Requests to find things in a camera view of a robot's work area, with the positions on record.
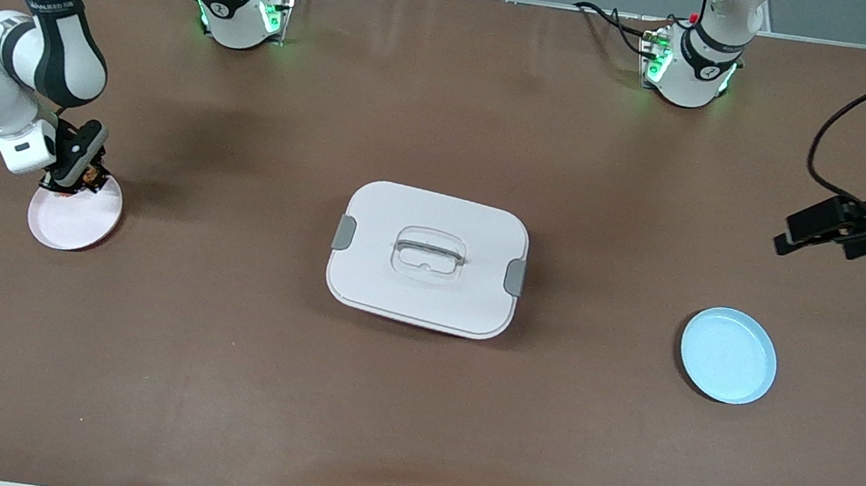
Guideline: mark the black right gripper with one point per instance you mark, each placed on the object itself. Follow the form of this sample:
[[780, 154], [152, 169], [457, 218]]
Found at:
[[69, 182]]

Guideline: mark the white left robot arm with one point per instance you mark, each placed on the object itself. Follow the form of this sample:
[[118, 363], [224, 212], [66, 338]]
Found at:
[[699, 68]]

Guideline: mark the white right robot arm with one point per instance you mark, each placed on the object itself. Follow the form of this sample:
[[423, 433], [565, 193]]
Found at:
[[55, 37]]

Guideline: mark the pink round plate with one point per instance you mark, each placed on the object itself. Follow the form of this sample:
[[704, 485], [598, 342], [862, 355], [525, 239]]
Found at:
[[75, 227]]

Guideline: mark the light blue round plate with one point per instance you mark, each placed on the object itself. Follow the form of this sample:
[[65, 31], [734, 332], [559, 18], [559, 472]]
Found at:
[[726, 356]]

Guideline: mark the white lidded storage box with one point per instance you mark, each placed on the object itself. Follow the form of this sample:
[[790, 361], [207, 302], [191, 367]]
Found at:
[[426, 293]]

